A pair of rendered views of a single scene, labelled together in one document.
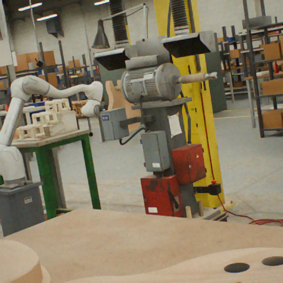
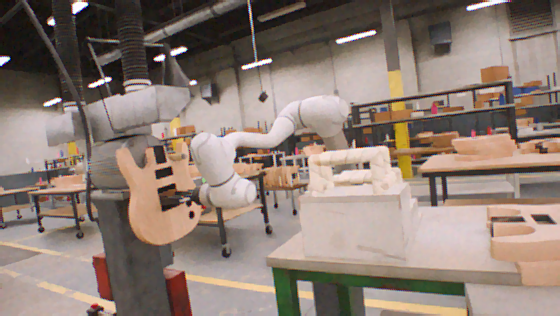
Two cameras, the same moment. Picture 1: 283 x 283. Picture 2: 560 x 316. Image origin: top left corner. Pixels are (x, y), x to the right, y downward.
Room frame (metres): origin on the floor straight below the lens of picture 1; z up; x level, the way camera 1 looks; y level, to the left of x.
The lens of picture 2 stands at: (5.51, 0.33, 1.26)
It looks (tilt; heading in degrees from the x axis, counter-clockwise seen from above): 3 degrees down; 169
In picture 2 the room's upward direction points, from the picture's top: 7 degrees counter-clockwise
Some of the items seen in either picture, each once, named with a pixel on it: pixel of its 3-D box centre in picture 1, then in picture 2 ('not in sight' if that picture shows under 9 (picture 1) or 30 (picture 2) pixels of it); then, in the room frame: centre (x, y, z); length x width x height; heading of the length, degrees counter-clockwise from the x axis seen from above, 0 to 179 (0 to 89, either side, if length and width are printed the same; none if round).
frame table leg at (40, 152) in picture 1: (49, 202); (346, 312); (4.24, 0.80, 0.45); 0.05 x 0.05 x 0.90; 50
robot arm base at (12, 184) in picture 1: (16, 182); not in sight; (3.78, 0.91, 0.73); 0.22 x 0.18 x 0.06; 42
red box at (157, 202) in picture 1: (161, 194); (166, 292); (3.72, -0.07, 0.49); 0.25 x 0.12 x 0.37; 50
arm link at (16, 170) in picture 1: (10, 162); not in sight; (3.80, 0.93, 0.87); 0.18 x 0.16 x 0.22; 44
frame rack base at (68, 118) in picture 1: (59, 122); (356, 220); (4.73, 0.67, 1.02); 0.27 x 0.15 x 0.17; 50
